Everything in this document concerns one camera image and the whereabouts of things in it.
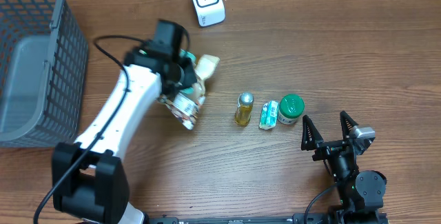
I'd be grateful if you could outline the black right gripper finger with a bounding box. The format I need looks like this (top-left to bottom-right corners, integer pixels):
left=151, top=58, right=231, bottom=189
left=340, top=111, right=358, bottom=139
left=300, top=115, right=323, bottom=151

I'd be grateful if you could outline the green lid white jar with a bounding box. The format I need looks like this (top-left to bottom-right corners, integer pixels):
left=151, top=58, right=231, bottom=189
left=278, top=94, right=305, bottom=125

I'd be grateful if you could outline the teal white tissue packet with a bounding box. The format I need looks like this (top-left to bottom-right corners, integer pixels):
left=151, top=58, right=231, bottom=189
left=259, top=101, right=278, bottom=130

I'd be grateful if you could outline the yellow liquid bottle silver cap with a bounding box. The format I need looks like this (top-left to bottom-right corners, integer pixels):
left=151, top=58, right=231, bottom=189
left=235, top=92, right=254, bottom=126

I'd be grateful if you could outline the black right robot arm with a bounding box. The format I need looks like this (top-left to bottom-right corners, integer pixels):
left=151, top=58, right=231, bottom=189
left=297, top=111, right=389, bottom=224

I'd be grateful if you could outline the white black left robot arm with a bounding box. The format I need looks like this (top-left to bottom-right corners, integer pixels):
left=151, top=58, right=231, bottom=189
left=33, top=19, right=197, bottom=223

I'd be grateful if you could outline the white barcode scanner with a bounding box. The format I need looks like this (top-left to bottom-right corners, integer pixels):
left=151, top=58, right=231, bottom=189
left=192, top=0, right=226, bottom=28

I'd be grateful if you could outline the grey plastic mesh basket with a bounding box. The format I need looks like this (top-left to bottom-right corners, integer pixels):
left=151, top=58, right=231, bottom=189
left=1, top=0, right=89, bottom=147

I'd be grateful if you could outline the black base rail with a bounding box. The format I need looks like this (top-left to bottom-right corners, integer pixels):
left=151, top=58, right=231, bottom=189
left=82, top=212, right=390, bottom=224

